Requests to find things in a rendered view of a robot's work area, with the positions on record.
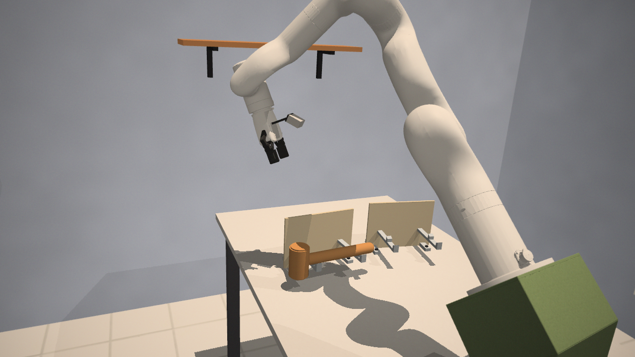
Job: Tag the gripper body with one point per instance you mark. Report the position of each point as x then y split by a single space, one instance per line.
263 121

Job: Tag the brown wooden mallet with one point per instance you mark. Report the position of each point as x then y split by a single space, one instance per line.
300 257

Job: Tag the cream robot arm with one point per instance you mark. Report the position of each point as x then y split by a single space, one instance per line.
433 135

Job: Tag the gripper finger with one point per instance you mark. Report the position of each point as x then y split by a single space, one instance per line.
269 148
281 148

